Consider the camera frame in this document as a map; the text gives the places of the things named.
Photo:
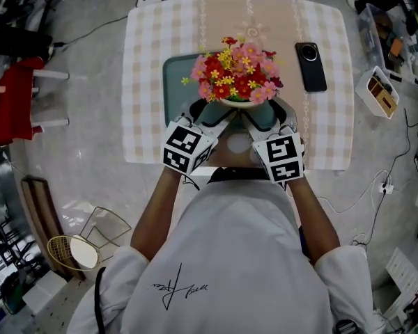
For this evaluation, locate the person's black trousers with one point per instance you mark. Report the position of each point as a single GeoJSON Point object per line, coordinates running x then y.
{"type": "Point", "coordinates": [237, 173]}

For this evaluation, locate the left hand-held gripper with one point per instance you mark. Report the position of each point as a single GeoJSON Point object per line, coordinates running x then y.
{"type": "Point", "coordinates": [184, 148]}

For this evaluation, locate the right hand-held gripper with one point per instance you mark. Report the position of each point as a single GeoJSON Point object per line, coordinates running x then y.
{"type": "Point", "coordinates": [282, 158]}

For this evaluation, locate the potted red pink flowers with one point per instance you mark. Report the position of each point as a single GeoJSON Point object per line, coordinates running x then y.
{"type": "Point", "coordinates": [233, 75]}

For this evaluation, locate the black smartphone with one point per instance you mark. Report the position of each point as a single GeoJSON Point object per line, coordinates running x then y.
{"type": "Point", "coordinates": [311, 68]}

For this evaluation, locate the clear storage bin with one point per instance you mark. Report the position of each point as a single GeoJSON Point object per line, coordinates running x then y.
{"type": "Point", "coordinates": [383, 37]}

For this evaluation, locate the red stool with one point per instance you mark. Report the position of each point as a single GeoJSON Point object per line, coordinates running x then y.
{"type": "Point", "coordinates": [14, 103]}

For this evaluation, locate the person's left forearm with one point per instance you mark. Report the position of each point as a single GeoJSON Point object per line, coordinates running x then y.
{"type": "Point", "coordinates": [156, 218]}

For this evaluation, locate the person's right forearm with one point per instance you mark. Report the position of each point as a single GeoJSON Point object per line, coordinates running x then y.
{"type": "Point", "coordinates": [313, 221]}

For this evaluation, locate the green tray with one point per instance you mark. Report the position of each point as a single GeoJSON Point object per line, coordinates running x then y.
{"type": "Point", "coordinates": [176, 82]}

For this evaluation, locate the person's white shirt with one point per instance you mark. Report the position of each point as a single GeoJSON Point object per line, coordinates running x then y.
{"type": "Point", "coordinates": [237, 256]}

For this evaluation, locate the white organiser box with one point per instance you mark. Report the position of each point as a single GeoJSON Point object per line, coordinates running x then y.
{"type": "Point", "coordinates": [378, 92]}

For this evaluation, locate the brown wooden boards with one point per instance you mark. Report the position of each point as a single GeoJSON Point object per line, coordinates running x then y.
{"type": "Point", "coordinates": [43, 218]}

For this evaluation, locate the table with checked tablecloth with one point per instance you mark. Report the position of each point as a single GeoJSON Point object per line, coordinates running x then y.
{"type": "Point", "coordinates": [149, 82]}

